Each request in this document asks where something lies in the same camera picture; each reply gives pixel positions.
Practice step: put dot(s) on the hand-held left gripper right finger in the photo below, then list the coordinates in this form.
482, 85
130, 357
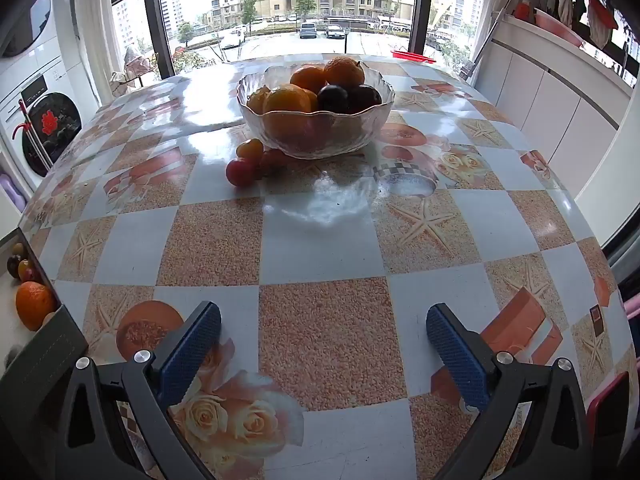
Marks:
457, 355

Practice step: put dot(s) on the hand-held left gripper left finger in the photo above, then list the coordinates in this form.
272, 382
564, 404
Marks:
192, 355

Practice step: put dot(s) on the grey cardboard box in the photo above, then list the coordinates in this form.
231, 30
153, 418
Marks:
50, 350

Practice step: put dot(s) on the phone in red case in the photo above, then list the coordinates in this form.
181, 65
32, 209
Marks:
607, 410

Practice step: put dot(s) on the orange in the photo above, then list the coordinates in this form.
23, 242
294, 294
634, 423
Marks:
309, 77
345, 71
35, 305
286, 102

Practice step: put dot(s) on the pink plastic stool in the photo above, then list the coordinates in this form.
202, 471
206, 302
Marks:
632, 305

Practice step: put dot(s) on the small red plum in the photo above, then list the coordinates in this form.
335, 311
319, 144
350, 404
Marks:
240, 172

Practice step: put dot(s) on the small yellow plum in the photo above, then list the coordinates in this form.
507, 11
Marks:
249, 150

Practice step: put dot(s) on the purple plastic item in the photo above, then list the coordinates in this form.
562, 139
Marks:
12, 192

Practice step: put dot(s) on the clear glass bowl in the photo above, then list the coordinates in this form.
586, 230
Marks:
325, 135

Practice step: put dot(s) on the white washing machine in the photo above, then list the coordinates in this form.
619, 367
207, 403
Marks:
52, 125

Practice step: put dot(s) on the dark plum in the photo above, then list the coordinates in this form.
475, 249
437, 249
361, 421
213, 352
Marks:
364, 97
332, 97

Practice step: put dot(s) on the small rack with cloth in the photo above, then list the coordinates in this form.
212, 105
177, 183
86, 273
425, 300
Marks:
135, 62

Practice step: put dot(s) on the red plastic basin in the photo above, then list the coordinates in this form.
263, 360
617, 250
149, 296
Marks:
412, 55

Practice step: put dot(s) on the white car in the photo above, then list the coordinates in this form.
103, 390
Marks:
232, 37

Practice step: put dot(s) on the long metal pole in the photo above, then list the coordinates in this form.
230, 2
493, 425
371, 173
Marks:
492, 30

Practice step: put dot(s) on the white curtain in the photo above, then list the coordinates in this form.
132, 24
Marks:
95, 35

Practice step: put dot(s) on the grey van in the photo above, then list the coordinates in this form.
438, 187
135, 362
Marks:
307, 30

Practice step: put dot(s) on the pink plastic basin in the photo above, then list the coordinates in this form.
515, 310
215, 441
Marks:
557, 25

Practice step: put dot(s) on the silver car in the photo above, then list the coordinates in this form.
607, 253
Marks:
334, 31

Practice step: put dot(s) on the small red container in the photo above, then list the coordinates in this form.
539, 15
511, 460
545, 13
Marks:
522, 10

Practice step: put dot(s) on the red hanging garment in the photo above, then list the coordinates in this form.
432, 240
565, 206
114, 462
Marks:
600, 20

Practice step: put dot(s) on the white hanging garment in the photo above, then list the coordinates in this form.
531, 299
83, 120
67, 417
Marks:
565, 5

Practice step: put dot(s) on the white tumble dryer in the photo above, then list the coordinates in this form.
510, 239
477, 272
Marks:
30, 25

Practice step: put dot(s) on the white wall cabinets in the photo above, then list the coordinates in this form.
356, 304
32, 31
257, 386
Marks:
545, 90

